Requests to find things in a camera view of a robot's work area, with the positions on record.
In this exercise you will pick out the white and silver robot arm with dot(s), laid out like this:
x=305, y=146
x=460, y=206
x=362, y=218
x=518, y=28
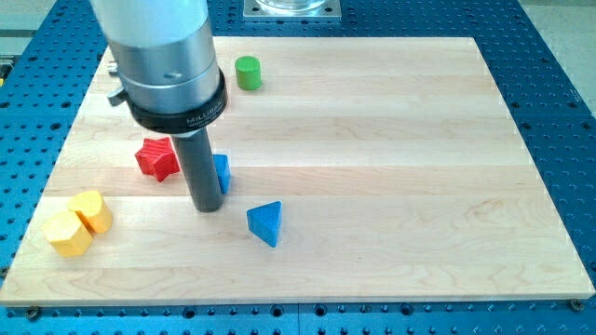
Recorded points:
x=166, y=61

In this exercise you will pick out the red wooden star block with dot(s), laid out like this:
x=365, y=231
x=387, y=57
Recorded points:
x=157, y=158

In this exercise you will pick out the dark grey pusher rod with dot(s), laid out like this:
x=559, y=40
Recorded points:
x=196, y=159

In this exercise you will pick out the blue wooden triangle block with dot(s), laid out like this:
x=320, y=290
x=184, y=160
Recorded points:
x=265, y=222

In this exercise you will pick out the yellow wooden hexagon block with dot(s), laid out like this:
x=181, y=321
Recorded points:
x=67, y=234

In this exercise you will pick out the green wooden cylinder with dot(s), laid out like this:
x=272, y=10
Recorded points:
x=248, y=72

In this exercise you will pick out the blue wooden cube block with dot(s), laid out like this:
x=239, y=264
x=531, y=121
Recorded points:
x=223, y=171

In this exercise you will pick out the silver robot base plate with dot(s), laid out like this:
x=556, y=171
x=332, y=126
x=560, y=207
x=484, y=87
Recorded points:
x=291, y=9

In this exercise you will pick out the light wooden board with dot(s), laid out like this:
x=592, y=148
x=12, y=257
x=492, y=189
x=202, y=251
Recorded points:
x=401, y=173

